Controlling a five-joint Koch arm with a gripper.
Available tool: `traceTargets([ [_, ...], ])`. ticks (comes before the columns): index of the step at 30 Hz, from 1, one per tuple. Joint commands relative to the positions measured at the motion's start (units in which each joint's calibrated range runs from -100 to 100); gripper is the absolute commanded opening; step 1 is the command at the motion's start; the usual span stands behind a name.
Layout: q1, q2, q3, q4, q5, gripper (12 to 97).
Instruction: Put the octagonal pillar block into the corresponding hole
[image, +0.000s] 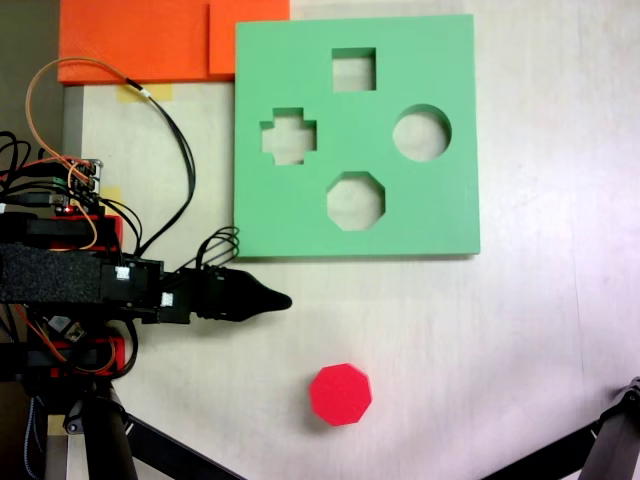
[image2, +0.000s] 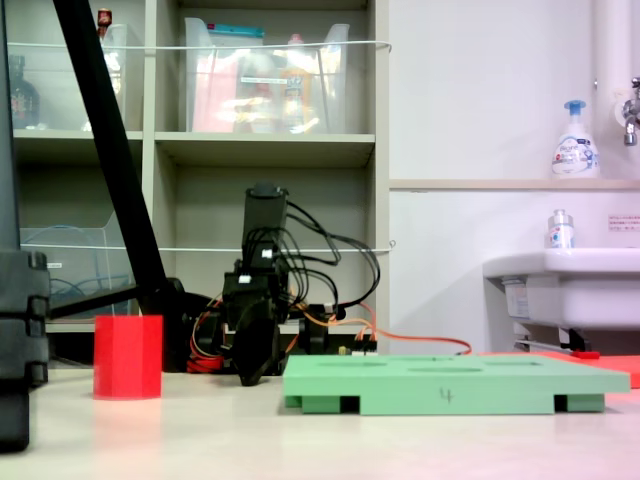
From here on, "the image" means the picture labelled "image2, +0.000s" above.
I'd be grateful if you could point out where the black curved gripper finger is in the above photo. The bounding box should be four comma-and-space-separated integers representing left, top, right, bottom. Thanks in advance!
233, 299, 281, 388

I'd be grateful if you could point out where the red octagonal pillar block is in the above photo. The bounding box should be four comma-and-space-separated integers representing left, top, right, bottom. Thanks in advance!
92, 314, 164, 401

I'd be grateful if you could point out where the beige shelf unit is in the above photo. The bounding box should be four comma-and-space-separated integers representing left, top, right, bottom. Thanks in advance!
0, 0, 391, 361

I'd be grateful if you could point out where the pink refill pouch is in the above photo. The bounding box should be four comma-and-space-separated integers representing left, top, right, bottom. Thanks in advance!
192, 54, 240, 134

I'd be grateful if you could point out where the green shape sorter board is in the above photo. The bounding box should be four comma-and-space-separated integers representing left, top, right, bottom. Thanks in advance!
282, 353, 631, 416

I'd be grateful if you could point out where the orange label detergent bottle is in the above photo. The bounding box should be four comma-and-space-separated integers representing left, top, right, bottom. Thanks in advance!
278, 33, 316, 134

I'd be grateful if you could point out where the large clear storage bin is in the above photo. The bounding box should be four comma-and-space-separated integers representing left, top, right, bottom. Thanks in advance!
183, 17, 351, 135

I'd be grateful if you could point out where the narrow clear storage bin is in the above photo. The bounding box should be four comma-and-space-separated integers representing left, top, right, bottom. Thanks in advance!
7, 22, 132, 132

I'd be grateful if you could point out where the black notched stack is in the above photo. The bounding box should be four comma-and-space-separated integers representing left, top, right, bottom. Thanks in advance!
0, 0, 51, 454

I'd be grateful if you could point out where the teal edged zip bag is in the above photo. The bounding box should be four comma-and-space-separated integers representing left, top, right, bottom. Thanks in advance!
207, 22, 266, 49

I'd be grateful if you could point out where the dark glass bottle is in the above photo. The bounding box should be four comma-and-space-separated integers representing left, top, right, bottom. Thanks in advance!
7, 54, 41, 130

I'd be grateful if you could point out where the small clear sanitizer bottle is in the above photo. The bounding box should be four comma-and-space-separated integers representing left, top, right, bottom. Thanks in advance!
545, 208, 576, 250

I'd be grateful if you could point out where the white sink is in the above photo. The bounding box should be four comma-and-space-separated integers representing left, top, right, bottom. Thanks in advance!
482, 247, 640, 331

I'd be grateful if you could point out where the white blue soap pump bottle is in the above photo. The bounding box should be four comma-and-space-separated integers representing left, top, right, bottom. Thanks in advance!
551, 99, 601, 180

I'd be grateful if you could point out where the white notice with red text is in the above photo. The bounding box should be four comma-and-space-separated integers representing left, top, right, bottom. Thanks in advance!
607, 213, 640, 234

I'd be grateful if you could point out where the chrome faucet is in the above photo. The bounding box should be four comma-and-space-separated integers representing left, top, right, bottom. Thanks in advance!
612, 77, 640, 147

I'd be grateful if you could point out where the white cord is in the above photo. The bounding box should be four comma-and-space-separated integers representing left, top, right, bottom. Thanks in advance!
7, 39, 394, 54
19, 239, 397, 254

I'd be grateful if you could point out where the thin black motor cable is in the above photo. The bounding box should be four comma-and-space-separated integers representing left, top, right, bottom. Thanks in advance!
274, 214, 346, 311

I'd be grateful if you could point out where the circuit board with wires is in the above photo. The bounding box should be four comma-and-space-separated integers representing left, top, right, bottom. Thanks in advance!
335, 343, 379, 358

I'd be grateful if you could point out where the long black cable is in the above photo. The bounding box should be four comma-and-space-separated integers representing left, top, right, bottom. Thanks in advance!
284, 199, 382, 321

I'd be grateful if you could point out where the orange wire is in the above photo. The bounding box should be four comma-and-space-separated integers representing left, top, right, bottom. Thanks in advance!
294, 299, 474, 357

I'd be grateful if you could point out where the clear tray with blue cables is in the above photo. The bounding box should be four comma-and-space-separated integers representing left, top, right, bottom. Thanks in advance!
19, 209, 139, 319

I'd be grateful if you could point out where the metal sink bracket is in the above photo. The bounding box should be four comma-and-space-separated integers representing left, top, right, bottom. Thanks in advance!
513, 322, 589, 354

